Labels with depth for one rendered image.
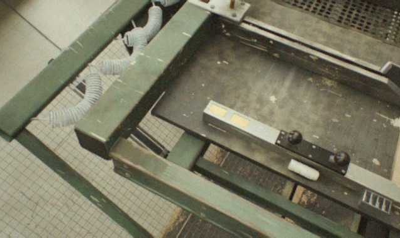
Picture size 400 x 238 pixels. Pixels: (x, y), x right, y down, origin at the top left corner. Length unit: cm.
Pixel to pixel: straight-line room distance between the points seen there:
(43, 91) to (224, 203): 86
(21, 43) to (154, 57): 489
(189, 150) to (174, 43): 33
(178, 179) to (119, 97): 28
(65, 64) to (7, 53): 432
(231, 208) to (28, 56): 516
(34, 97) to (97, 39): 37
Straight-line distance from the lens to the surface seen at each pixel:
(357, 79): 127
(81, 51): 158
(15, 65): 578
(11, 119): 144
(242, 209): 90
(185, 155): 105
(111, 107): 99
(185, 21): 122
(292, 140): 90
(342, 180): 105
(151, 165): 94
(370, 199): 105
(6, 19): 606
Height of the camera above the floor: 194
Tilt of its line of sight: 13 degrees down
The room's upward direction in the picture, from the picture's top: 48 degrees counter-clockwise
